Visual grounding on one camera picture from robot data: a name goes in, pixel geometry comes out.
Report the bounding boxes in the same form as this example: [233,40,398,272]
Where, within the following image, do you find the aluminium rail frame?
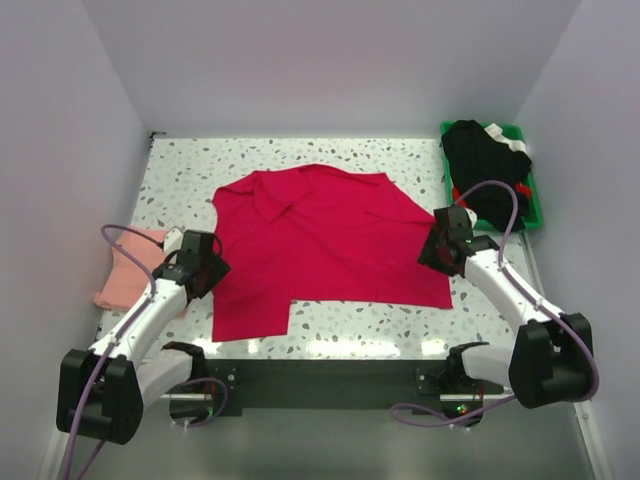
[37,234,614,480]

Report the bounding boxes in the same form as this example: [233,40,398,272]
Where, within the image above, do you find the magenta red t shirt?
[212,164,453,342]

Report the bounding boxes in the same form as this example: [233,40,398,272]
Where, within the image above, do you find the white garment in bin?
[484,123,527,154]

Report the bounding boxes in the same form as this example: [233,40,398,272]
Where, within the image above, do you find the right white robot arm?
[418,205,599,409]

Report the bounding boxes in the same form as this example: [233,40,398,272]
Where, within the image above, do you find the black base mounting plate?
[167,357,489,419]

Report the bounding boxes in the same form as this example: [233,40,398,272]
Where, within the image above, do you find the green plastic bin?
[440,121,543,232]

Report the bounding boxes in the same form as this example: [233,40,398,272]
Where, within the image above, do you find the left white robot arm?
[56,230,231,445]

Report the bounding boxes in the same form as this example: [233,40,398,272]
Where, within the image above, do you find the black t shirt in bin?
[441,120,532,232]

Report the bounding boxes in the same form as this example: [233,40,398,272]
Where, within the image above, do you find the folded peach t shirt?
[93,231,167,311]

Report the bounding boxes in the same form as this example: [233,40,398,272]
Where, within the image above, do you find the red garment in bin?
[451,183,533,200]

